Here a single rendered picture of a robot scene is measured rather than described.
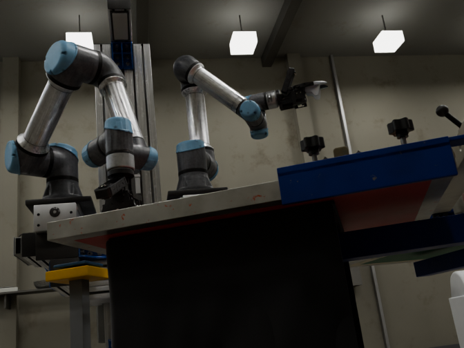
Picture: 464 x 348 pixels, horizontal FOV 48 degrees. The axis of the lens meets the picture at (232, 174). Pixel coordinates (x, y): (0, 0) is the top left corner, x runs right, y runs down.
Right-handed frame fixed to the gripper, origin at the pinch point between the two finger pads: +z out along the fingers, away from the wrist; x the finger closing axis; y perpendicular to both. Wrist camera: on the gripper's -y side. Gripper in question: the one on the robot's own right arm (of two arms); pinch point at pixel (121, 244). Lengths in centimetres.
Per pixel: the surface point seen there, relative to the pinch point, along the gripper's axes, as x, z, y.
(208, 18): 134, -543, 695
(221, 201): -35.1, 1.1, -29.3
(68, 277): 18.4, 5.4, 5.5
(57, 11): 371, -543, 566
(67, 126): 446, -396, 713
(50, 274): 24.0, 3.9, 5.5
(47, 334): 482, -11, 696
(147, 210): -20.1, 0.3, -29.3
